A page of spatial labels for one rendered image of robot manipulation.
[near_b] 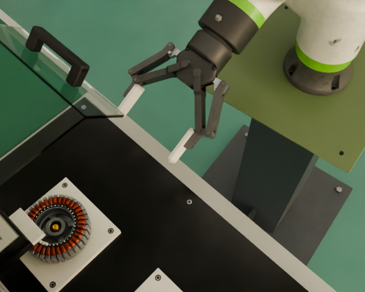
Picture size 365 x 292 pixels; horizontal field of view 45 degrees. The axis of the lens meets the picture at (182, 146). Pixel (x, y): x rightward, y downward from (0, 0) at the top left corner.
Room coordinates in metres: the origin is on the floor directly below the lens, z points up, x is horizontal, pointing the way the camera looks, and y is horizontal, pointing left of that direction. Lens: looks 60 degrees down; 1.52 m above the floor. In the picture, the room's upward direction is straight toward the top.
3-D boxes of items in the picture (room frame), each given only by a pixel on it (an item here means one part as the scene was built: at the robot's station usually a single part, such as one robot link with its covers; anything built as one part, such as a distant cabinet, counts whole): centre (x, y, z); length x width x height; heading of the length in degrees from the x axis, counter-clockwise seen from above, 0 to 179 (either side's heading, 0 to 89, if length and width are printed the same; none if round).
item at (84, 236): (0.26, 0.21, 0.80); 0.11 x 0.11 x 0.04
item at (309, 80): (0.70, -0.32, 0.78); 0.26 x 0.15 x 0.06; 155
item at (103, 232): (0.26, 0.21, 0.78); 0.15 x 0.15 x 0.01; 46
